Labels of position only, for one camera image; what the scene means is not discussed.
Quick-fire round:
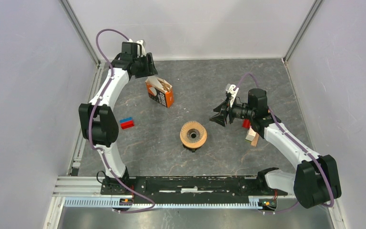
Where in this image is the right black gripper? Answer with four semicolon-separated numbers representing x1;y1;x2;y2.
209;96;254;128

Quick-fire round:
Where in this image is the clear glass dripper cone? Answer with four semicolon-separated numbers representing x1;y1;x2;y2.
183;123;204;143

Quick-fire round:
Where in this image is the dark glass carafe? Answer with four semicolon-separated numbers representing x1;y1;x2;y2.
183;146;201;153

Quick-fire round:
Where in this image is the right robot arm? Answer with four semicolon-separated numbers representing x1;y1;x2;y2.
210;84;342;208

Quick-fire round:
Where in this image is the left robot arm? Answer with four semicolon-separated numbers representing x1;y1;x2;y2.
78;40;158;194

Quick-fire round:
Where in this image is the orange coffee filter box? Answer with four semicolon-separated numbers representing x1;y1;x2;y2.
145;76;174;108

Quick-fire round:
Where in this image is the red curved toy block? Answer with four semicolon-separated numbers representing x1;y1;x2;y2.
242;119;251;129

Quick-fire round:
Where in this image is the brown flat wooden block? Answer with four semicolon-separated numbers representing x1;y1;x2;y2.
251;133;260;147

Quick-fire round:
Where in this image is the red blue toy brick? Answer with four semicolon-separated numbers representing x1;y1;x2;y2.
120;117;135;130

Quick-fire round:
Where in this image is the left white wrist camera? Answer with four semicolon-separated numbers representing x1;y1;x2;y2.
128;39;147;57

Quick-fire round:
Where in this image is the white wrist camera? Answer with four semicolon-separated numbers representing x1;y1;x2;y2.
128;39;147;57
225;84;239;108

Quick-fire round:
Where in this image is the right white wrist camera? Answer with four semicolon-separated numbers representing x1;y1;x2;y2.
225;84;239;108

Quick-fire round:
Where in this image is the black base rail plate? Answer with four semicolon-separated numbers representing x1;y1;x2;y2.
97;176;287;204

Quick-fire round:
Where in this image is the white slotted cable duct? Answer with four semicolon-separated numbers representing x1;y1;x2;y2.
63;197;277;210

